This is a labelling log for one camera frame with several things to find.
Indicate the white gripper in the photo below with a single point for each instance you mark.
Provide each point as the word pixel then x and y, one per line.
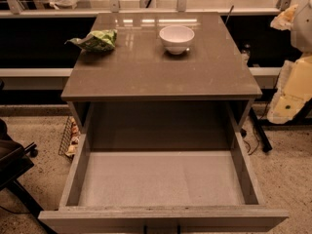
pixel 302 29

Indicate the grey top drawer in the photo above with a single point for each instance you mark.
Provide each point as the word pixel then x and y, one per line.
pixel 173 167

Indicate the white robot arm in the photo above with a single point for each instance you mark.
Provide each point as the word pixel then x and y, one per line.
pixel 301 30

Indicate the grey drawer cabinet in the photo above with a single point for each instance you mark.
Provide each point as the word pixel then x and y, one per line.
pixel 140 97

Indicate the white ceramic bowl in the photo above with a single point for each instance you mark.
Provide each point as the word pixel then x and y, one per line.
pixel 176 38

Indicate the black table leg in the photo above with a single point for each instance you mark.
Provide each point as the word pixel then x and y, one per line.
pixel 265 141

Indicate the green chip bag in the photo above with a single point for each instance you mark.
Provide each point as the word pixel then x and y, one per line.
pixel 96 41

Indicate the black office chair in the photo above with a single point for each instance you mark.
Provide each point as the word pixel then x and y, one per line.
pixel 14 162

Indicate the wire basket with items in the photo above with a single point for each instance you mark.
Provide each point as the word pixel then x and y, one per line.
pixel 69 140

